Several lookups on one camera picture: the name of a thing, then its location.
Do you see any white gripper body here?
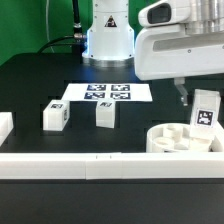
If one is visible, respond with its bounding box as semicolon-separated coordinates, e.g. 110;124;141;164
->
134;0;224;80

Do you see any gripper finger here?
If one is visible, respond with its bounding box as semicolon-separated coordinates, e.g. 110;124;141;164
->
174;77;188;106

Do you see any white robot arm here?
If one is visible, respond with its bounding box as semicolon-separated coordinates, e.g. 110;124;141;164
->
82;0;224;96

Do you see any white marker sheet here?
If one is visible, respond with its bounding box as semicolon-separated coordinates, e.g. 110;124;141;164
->
62;83;152;102

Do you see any white right fence wall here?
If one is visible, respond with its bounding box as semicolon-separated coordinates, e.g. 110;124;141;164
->
216;122;224;140

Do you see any white fence wall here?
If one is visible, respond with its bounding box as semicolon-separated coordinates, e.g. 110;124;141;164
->
0;152;224;180
216;122;224;140
0;112;14;146

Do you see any white front fence wall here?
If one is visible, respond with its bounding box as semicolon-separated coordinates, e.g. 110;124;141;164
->
0;152;224;180

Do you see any black cable horizontal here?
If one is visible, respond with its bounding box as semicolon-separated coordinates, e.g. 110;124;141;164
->
37;33;87;54

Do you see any black cable vertical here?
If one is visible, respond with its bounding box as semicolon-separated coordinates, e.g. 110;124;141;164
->
72;0;82;30

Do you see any thin white cable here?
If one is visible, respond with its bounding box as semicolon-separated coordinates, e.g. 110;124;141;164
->
45;0;56;54

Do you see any white left fence wall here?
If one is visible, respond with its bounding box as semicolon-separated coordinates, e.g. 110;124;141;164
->
0;112;14;146

